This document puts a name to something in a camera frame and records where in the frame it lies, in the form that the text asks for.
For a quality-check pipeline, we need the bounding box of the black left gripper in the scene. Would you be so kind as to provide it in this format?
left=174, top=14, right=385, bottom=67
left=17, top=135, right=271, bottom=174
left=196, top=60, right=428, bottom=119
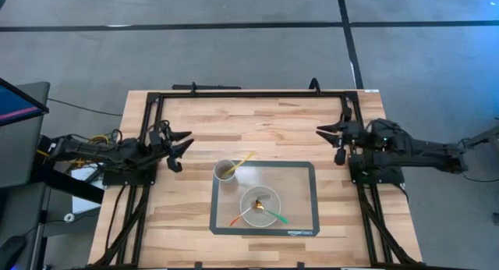
left=147, top=119, right=195, bottom=173

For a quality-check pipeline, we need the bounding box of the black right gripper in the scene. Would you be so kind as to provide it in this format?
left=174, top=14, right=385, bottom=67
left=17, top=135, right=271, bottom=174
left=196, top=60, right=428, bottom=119
left=315, top=105, right=366, bottom=166

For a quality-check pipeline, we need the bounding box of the grey paper cup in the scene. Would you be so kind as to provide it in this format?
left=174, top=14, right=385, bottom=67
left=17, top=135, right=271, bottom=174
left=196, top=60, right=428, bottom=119
left=212, top=158, right=237, bottom=183

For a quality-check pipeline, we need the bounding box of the yellow chopstick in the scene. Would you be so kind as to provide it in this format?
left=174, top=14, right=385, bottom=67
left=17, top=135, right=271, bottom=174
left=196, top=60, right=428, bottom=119
left=221, top=151, right=257, bottom=177

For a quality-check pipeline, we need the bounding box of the fork with orange handle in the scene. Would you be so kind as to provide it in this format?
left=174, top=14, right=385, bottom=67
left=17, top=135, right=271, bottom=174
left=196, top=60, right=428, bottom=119
left=228, top=202, right=261, bottom=228

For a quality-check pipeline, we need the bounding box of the spoon with green handle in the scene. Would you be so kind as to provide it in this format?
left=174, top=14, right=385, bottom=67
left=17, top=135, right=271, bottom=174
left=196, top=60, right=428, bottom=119
left=253, top=199, right=290, bottom=226

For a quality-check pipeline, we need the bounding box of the translucent grey bowl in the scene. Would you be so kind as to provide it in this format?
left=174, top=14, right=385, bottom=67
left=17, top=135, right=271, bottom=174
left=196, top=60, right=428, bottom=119
left=239, top=185, right=282, bottom=229

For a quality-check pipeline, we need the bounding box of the black bar behind table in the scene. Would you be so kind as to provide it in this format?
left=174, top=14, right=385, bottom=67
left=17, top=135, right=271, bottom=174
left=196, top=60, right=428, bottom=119
left=172, top=81, right=242, bottom=91

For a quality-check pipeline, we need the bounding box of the clear black-edged baking mat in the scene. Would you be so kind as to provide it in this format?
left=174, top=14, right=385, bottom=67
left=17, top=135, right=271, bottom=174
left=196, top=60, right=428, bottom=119
left=209, top=159, right=320, bottom=236

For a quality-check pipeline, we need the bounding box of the white sheet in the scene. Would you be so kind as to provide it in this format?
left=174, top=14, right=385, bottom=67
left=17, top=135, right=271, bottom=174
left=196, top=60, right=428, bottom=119
left=71, top=166, right=105, bottom=215

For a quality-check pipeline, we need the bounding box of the black desk beam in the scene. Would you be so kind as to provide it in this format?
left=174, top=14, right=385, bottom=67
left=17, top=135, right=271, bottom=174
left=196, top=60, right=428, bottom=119
left=34, top=170, right=105, bottom=205

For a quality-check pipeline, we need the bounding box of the grey metal stand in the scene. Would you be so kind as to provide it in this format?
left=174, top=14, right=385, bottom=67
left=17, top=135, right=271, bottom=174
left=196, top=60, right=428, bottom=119
left=462, top=123, right=499, bottom=149

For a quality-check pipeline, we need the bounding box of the computer monitor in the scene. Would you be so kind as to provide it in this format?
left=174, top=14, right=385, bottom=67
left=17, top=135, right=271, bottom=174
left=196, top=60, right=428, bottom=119
left=0, top=77, right=51, bottom=126

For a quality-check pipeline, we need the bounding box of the black computer mouse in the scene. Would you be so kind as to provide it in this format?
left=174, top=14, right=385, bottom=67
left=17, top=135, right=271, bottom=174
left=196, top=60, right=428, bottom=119
left=0, top=235, right=27, bottom=270

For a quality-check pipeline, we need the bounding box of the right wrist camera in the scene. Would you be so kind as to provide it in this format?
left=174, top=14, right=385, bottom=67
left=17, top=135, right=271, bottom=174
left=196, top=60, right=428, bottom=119
left=345, top=121, right=362, bottom=140

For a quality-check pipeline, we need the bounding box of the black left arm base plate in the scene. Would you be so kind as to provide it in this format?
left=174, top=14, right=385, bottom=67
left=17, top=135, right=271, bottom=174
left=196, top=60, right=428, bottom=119
left=102, top=166, right=159, bottom=187

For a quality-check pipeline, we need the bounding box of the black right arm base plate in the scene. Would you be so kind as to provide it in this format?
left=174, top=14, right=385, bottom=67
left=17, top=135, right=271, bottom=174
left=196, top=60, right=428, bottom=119
left=349, top=166, right=405, bottom=185

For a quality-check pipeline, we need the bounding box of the black aluminium table frame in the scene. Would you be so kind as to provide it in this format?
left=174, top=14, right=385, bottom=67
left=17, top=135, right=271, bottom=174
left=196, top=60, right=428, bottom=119
left=91, top=89, right=426, bottom=270

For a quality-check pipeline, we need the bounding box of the thin black floor cable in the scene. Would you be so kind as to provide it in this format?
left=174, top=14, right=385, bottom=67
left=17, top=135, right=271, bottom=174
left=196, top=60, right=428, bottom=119
left=47, top=97, right=124, bottom=118

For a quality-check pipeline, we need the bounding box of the looped black floor cable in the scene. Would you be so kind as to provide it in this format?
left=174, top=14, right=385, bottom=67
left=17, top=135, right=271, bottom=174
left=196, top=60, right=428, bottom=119
left=458, top=137, right=499, bottom=184

